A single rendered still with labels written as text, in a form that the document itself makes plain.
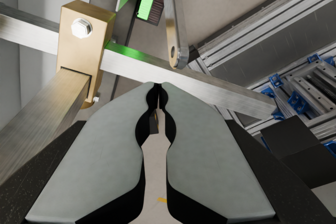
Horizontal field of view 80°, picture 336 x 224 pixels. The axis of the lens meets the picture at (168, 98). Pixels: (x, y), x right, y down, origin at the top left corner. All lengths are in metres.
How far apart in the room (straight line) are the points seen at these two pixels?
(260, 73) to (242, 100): 0.78
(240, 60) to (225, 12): 0.28
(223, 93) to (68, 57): 0.21
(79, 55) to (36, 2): 0.29
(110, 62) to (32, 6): 0.31
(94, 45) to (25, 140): 0.13
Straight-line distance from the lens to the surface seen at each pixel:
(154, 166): 1.79
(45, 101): 0.23
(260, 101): 0.33
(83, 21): 0.25
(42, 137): 0.20
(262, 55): 1.05
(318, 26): 1.12
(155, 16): 0.40
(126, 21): 0.40
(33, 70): 0.62
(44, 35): 0.29
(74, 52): 0.27
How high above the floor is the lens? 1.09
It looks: 56 degrees down
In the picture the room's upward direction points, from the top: 178 degrees clockwise
